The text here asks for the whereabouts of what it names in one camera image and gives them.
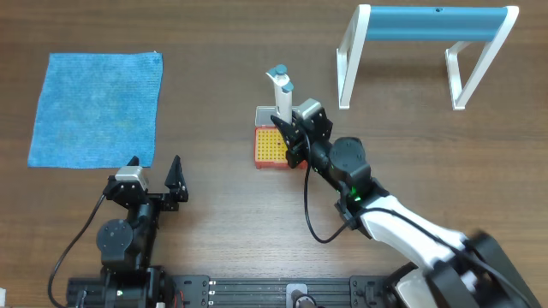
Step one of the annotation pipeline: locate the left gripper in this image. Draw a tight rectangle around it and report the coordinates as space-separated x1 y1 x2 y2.
104 154 189 211

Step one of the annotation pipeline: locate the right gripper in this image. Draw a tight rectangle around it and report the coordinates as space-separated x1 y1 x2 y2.
271 107 334 169

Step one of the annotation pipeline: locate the white pipette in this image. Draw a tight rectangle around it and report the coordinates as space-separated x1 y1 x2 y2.
265 63 295 125

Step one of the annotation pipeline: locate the red and yellow tip box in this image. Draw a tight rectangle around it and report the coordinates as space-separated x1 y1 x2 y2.
253 105 309 170

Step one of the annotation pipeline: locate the blue cloth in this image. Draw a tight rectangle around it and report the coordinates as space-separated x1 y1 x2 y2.
27 51 164 169

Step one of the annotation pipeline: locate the white and blue stand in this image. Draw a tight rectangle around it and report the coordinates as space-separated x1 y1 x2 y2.
336 3 521 111

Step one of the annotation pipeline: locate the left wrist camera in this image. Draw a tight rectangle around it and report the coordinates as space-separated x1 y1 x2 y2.
114 165 150 192

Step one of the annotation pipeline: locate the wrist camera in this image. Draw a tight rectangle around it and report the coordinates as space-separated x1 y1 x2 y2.
292 98 323 121
114 165 150 192

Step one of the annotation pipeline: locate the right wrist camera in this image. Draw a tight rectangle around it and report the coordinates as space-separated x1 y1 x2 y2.
292 98 323 121

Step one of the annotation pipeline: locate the mounting rail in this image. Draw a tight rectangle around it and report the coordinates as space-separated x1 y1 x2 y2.
66 275 408 308

